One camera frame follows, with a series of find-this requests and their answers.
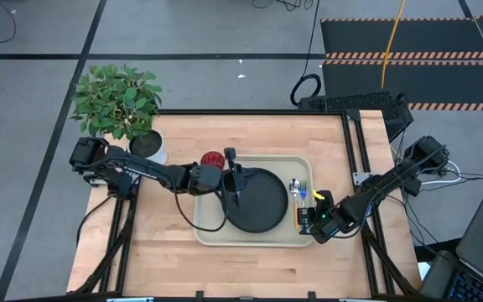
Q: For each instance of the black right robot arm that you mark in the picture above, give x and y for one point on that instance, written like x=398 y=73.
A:
x=384 y=184

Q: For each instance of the black perforated computer case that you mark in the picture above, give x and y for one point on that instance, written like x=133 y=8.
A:
x=359 y=101

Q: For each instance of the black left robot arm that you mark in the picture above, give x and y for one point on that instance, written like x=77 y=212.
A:
x=149 y=170

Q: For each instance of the red faceted cup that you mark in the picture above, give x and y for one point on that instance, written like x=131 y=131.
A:
x=212 y=160

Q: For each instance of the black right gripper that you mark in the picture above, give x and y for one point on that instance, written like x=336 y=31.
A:
x=327 y=222

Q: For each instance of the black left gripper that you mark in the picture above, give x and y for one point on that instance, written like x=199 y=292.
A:
x=234 y=180

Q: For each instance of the silver metal bracket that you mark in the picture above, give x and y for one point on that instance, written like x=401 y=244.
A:
x=359 y=178

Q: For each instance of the black aluminium table frame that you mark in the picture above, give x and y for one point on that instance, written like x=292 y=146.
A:
x=245 y=112

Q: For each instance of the black hazard striped floor mat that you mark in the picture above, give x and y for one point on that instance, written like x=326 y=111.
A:
x=434 y=38

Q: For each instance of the black round plate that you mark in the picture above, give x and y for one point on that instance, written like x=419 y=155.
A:
x=262 y=201

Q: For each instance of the white plant pot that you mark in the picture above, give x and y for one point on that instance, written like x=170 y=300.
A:
x=159 y=157

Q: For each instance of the green leafy plant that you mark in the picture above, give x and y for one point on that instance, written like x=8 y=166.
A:
x=115 y=100

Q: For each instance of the beige plastic tray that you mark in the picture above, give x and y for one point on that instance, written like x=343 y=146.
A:
x=212 y=222

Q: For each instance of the blue purple fork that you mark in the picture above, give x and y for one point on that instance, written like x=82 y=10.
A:
x=303 y=191

